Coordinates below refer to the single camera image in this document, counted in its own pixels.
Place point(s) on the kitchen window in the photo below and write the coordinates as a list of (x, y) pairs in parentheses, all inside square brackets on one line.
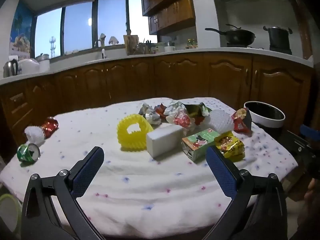
[(75, 27)]

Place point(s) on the yellow snack packet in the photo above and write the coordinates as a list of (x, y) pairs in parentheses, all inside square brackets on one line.
[(230, 146)]

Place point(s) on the white canister with metal lid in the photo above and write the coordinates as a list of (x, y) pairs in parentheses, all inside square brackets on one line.
[(44, 63)]

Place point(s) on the black stock pot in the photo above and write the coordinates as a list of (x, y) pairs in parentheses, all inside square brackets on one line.
[(278, 40)]

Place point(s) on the beach wall poster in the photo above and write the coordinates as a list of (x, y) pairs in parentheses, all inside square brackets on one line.
[(21, 30)]

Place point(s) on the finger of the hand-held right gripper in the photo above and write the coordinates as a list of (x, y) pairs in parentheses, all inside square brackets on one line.
[(307, 130), (297, 143)]

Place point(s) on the crushed red can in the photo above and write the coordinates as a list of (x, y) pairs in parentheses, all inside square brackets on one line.
[(50, 126)]

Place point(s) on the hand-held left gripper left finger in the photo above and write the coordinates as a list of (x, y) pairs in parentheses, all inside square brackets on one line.
[(87, 172)]

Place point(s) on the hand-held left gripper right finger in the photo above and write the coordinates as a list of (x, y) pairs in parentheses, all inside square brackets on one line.
[(221, 172)]

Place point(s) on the crumpled red and white wrapper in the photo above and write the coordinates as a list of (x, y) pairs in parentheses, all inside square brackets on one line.
[(182, 120)]

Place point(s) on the white foam block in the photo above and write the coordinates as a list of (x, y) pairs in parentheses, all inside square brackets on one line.
[(165, 140)]

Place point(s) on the silver wrapper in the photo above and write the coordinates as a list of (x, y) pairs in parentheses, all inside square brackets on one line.
[(175, 108), (150, 113)]

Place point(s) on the kitchen faucet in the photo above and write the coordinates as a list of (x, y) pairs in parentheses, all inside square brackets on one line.
[(103, 52)]

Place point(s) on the white rice cooker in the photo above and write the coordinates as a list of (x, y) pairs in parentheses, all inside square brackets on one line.
[(28, 66)]

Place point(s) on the crushed green can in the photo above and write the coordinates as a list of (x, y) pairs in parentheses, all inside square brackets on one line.
[(25, 152)]

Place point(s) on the steel kettle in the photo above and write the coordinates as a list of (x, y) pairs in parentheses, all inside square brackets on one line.
[(10, 68)]

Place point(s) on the wooden upper kitchen cabinets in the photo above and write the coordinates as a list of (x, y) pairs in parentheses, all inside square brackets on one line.
[(175, 7)]

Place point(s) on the white dotted blanket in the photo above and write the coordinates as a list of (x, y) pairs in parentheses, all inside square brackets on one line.
[(140, 185)]

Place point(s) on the green juice carton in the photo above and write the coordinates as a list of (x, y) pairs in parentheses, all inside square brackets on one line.
[(197, 140)]

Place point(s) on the white bin with black liner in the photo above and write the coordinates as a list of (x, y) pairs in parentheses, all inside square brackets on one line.
[(265, 120)]

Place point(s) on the wooden kitchen cabinets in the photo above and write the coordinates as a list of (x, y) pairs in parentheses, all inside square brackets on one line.
[(225, 77), (175, 7)]

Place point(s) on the person's right hand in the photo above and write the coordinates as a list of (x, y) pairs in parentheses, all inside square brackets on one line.
[(313, 190)]

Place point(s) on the wooden lower kitchen cabinets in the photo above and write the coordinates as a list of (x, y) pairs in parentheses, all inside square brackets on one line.
[(225, 77)]

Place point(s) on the black wok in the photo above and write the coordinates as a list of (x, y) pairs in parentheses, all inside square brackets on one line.
[(237, 36)]

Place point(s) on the white kitchen countertop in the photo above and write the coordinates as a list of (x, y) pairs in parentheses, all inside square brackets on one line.
[(175, 52)]

